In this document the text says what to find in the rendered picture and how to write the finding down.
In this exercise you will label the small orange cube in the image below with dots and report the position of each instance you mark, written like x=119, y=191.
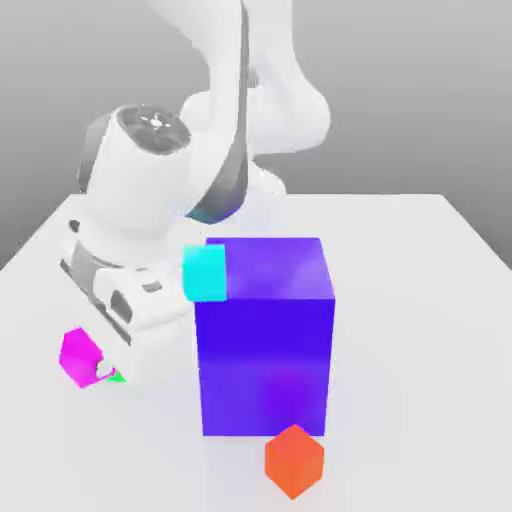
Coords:
x=294, y=462

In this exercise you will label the small magenta cube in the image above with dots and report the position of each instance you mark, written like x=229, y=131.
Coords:
x=78, y=356

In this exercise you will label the large blue box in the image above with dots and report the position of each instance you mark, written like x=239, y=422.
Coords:
x=264, y=352

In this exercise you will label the small cyan cube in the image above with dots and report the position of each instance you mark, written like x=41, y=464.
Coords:
x=204, y=272

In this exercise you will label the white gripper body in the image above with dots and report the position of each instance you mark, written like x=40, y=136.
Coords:
x=152, y=352

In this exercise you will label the small green cube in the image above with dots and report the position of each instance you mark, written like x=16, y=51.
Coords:
x=116, y=378

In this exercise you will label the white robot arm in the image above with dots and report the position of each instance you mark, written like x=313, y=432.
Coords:
x=140, y=188

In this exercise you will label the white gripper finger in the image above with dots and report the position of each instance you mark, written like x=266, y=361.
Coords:
x=103, y=368

